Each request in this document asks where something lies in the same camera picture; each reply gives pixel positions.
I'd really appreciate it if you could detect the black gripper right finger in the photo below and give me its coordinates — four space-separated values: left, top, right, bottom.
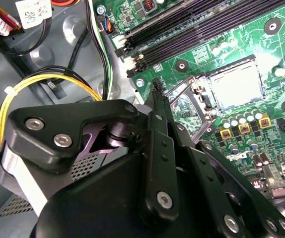
166 96 285 238

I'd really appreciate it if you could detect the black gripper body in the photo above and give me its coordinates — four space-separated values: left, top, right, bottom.
30 154 244 238

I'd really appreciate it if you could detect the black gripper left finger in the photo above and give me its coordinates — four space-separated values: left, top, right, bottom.
0 89 181 222

